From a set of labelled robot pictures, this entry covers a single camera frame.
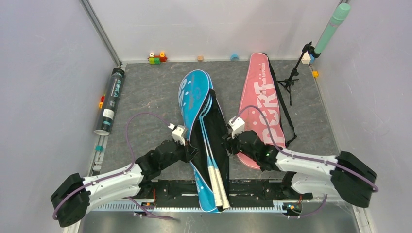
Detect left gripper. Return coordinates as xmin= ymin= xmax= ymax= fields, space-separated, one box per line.
xmin=160 ymin=136 xmax=199 ymax=170

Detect pink racket cover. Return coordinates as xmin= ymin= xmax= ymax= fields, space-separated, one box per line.
xmin=236 ymin=52 xmax=297 ymax=170

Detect blue racket cover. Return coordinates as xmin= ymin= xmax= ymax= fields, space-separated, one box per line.
xmin=178 ymin=69 xmax=229 ymax=213

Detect black shuttlecock tube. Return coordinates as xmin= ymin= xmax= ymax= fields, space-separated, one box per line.
xmin=94 ymin=67 xmax=125 ymax=136

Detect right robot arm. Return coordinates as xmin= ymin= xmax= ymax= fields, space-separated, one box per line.
xmin=223 ymin=130 xmax=378 ymax=208

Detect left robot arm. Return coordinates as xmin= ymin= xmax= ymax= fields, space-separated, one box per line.
xmin=51 ymin=140 xmax=199 ymax=228

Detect black mini tripod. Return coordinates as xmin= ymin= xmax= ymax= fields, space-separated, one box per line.
xmin=277 ymin=41 xmax=312 ymax=106

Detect small orange block right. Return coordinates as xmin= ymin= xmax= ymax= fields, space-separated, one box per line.
xmin=312 ymin=70 xmax=319 ymax=78

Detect toy blocks at left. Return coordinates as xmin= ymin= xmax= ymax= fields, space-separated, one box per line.
xmin=99 ymin=96 xmax=105 ymax=109

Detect toy blocks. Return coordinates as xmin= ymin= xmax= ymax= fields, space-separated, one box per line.
xmin=99 ymin=96 xmax=105 ymax=109
xmin=147 ymin=52 xmax=168 ymax=65

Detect toy blocks at back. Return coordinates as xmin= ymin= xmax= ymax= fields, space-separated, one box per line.
xmin=147 ymin=52 xmax=168 ymax=65

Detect green foam tube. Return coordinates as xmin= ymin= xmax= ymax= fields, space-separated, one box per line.
xmin=313 ymin=2 xmax=351 ymax=58

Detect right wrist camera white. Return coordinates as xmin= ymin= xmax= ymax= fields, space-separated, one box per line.
xmin=228 ymin=116 xmax=245 ymax=138

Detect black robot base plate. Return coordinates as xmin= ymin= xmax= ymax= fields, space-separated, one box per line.
xmin=133 ymin=180 xmax=313 ymax=208

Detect white slotted cable duct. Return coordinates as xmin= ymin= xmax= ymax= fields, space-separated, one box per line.
xmin=93 ymin=200 xmax=287 ymax=214

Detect teal clip on rail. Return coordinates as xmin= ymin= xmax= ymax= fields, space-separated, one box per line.
xmin=95 ymin=145 xmax=104 ymax=153

